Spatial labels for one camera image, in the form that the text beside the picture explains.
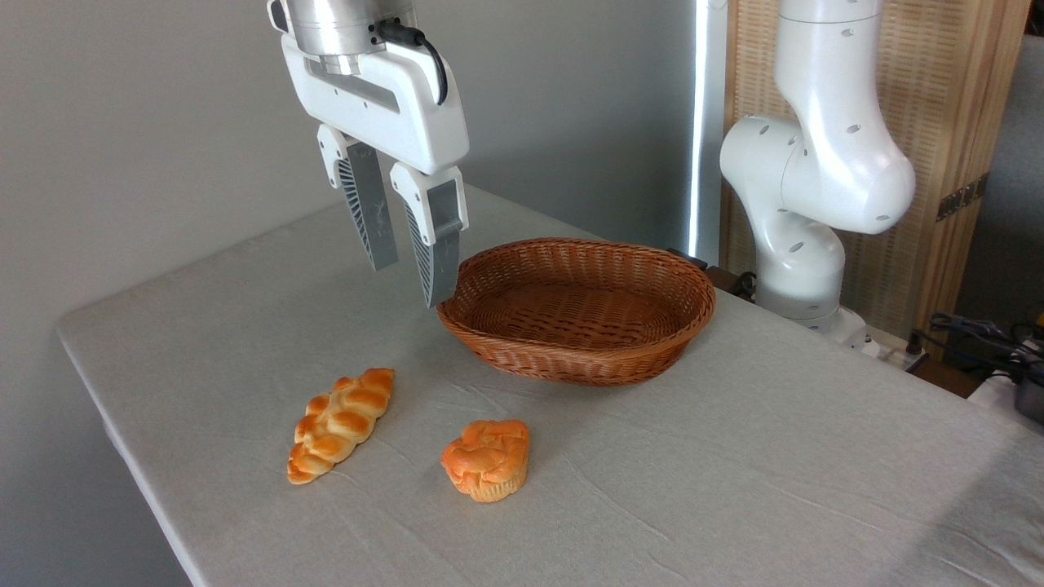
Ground grey-white gripper finger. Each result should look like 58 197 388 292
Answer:
389 161 471 310
316 123 400 272

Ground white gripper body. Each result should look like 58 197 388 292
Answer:
281 36 471 176

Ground braided golden bread loaf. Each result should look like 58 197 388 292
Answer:
286 368 396 486

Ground brown wicker basket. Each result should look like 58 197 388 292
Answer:
436 237 717 387

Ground orange muffin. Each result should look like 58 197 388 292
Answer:
440 419 531 504

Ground dark brown table clamp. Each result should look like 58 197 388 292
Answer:
667 248 758 301

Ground light grey tablecloth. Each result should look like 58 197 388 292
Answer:
55 183 1044 587

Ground white power strip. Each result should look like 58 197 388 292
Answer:
848 324 931 372

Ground dark metal screen hinge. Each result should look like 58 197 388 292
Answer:
936 172 990 223

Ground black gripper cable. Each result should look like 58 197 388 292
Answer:
374 18 450 107

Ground black cable bundle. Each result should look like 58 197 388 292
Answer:
928 311 1044 377

